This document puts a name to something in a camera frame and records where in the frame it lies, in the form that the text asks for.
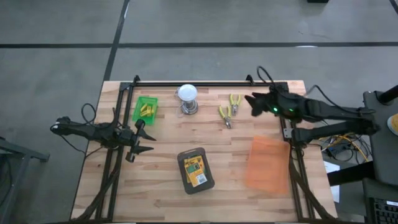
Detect grey translucent handled bin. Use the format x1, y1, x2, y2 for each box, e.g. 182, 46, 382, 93
176, 147, 216, 195

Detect orange translucent plastic bin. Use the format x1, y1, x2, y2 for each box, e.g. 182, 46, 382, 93
244, 134, 292, 195

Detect metal lamp socket base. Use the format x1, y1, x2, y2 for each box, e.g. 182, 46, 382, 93
179, 98, 200, 116

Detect black keyboard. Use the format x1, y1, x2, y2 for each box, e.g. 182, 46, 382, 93
368, 196, 398, 224

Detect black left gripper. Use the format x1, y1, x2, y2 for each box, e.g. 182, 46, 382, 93
119, 118, 157, 164

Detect blue power box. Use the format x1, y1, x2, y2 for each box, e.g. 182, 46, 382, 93
326, 142, 354, 158

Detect white paper sheet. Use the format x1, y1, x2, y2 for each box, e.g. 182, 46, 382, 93
323, 160, 341, 203

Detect dark grey desk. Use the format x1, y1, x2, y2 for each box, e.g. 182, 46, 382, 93
363, 89, 398, 187

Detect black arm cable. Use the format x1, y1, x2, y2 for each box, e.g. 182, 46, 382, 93
256, 65, 377, 114
60, 103, 98, 155

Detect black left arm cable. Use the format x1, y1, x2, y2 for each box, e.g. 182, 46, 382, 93
60, 103, 98, 155

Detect black pole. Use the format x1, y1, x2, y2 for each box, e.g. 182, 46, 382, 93
377, 84, 398, 105

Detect yellow floor cable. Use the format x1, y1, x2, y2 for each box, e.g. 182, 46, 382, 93
338, 135, 369, 162

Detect yellow-green handled pliers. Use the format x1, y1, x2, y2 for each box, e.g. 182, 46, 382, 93
229, 93, 243, 117
218, 105, 234, 129

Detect green plastic bin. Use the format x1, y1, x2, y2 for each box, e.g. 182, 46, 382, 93
131, 96, 159, 126

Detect black desk beam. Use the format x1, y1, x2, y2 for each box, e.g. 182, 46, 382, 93
326, 160, 376, 187

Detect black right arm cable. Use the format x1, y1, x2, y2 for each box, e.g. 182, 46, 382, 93
256, 65, 377, 114

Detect grey metal table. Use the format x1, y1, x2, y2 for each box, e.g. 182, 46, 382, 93
0, 136, 51, 224

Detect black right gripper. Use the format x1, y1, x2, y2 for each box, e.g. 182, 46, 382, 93
244, 91, 292, 118

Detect white light bulb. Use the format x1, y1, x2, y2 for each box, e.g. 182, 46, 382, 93
174, 86, 200, 118
177, 83, 198, 102

